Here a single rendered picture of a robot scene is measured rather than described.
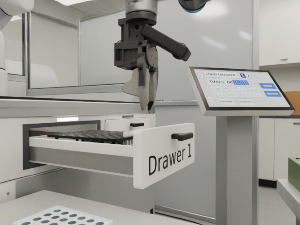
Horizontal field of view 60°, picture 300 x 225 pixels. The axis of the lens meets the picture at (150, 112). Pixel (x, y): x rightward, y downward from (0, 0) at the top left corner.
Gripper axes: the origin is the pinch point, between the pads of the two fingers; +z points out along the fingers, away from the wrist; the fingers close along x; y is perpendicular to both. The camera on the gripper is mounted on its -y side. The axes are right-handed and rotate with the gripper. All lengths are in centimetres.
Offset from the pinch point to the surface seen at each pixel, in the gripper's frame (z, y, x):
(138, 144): 7.5, -2.3, 11.7
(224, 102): -3, -11, -78
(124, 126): 7.7, 22.5, -33.7
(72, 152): 10.9, 15.6, 7.3
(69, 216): 18.5, 6.0, 20.8
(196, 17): -80, 21, -173
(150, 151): 9.3, -3.4, 8.2
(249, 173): 36, -23, -96
